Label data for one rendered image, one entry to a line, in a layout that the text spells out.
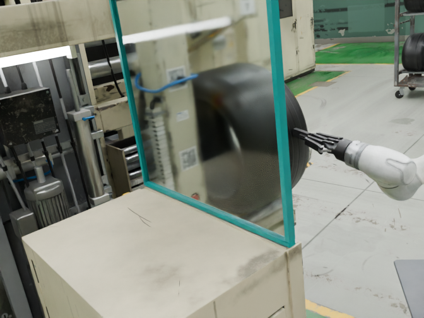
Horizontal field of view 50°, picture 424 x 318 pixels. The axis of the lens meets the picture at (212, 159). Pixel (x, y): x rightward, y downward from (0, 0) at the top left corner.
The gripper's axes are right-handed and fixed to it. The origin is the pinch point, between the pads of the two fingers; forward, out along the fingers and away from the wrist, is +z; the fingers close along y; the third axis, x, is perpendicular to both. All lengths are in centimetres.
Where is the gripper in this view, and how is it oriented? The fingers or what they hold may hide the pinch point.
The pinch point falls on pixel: (301, 134)
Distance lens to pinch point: 166.6
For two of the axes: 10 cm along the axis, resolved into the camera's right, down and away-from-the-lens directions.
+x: 0.3, 8.9, 4.5
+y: -7.6, 3.1, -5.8
